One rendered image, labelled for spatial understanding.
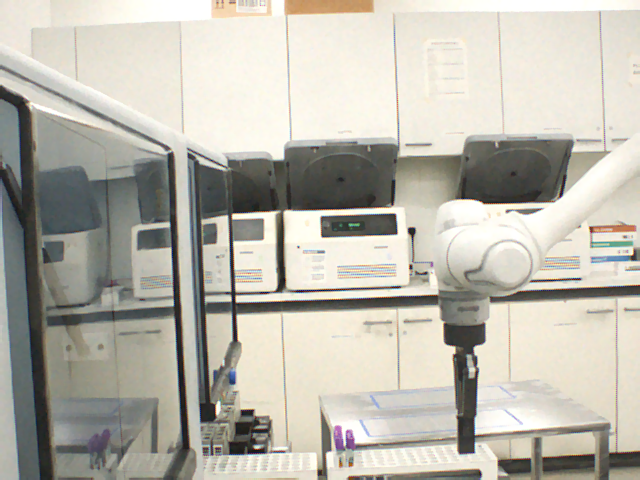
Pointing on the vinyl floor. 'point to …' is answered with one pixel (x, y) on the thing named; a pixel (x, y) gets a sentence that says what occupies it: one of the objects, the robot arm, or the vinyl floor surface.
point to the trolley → (336, 409)
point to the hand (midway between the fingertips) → (465, 434)
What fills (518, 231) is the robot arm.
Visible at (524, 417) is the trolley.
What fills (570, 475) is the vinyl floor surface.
